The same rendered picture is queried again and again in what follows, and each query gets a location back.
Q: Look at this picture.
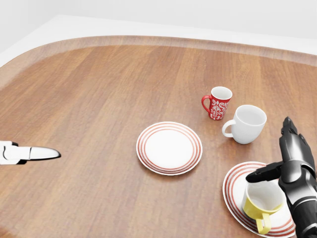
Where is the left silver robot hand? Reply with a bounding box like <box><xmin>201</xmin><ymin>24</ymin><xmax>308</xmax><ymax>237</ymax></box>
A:
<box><xmin>0</xmin><ymin>140</ymin><xmax>62</xmax><ymax>166</ymax></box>

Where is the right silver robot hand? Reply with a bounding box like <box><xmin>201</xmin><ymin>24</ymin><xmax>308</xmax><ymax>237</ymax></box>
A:
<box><xmin>245</xmin><ymin>116</ymin><xmax>317</xmax><ymax>206</ymax></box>

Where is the yellow and white mug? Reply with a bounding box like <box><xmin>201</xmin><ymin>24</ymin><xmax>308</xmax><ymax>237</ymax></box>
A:
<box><xmin>242</xmin><ymin>179</ymin><xmax>287</xmax><ymax>235</ymax></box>

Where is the red ringed white plate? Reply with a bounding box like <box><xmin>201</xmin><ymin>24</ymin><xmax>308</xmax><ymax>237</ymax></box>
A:
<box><xmin>222</xmin><ymin>161</ymin><xmax>297</xmax><ymax>238</ymax></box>
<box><xmin>136</xmin><ymin>121</ymin><xmax>203</xmax><ymax>176</ymax></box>

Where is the red white patterned mug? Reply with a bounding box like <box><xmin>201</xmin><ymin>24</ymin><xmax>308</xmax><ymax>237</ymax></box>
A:
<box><xmin>201</xmin><ymin>86</ymin><xmax>233</xmax><ymax>121</ymax></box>

